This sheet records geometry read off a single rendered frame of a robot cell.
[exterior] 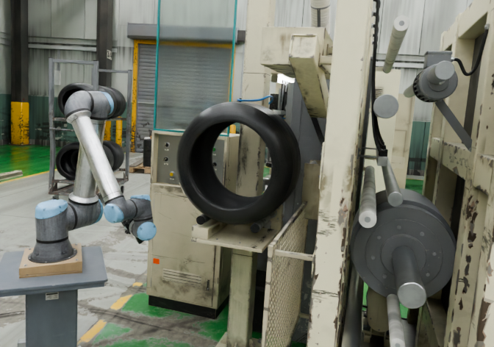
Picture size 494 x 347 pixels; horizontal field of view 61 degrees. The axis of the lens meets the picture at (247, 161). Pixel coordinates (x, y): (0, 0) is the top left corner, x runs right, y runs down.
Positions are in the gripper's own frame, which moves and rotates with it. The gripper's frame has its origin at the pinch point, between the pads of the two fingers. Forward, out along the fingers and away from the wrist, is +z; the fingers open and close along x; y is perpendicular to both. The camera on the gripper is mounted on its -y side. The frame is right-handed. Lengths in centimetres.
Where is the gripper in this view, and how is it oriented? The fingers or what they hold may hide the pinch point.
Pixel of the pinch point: (128, 226)
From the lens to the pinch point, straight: 240.4
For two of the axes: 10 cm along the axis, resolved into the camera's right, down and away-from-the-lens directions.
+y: -4.5, -8.5, -2.7
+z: -5.3, 0.1, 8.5
